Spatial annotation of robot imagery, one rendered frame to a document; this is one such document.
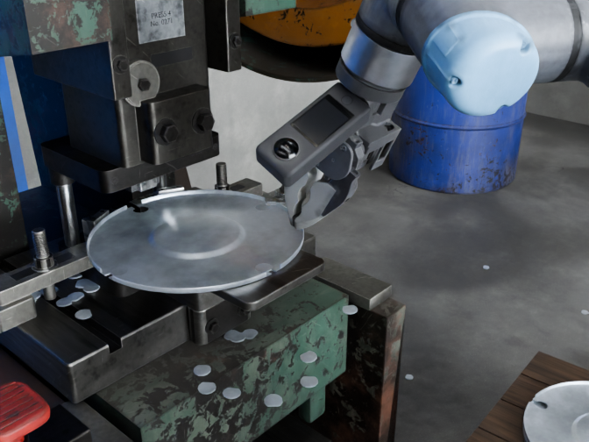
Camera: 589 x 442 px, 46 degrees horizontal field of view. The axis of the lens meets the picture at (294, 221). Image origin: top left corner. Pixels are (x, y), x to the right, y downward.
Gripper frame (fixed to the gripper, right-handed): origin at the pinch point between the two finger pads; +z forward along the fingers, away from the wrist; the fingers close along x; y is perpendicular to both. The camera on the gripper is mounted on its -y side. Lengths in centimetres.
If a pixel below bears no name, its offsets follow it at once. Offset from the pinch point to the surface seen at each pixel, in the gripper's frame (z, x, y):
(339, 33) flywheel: -4.0, 22.9, 34.7
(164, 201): 20.5, 24.0, 6.2
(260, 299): 8.4, -2.5, -4.7
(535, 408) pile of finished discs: 38, -37, 47
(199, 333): 23.6, 4.1, -3.6
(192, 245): 13.8, 11.0, -1.8
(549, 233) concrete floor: 92, -11, 190
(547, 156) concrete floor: 106, 18, 271
